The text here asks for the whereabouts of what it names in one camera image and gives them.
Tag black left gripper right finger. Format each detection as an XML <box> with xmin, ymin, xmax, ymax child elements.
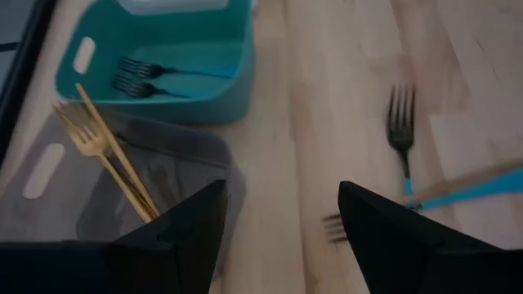
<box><xmin>337</xmin><ymin>180</ymin><xmax>504</xmax><ymax>294</ymax></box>

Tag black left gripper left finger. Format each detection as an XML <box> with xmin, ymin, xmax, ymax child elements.
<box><xmin>114</xmin><ymin>178</ymin><xmax>229</xmax><ymax>294</ymax></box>

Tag grey translucent plastic bin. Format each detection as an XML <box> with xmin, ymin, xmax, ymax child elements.
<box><xmin>0</xmin><ymin>101</ymin><xmax>247</xmax><ymax>283</ymax></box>

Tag cutlery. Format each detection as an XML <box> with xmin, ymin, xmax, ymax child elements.
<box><xmin>406</xmin><ymin>167</ymin><xmax>523</xmax><ymax>212</ymax></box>

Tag teal plastic bin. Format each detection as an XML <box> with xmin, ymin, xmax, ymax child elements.
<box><xmin>55</xmin><ymin>0</ymin><xmax>255</xmax><ymax>125</ymax></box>

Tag white plastic bin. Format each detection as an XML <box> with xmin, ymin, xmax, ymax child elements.
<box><xmin>116</xmin><ymin>0</ymin><xmax>230</xmax><ymax>16</ymax></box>

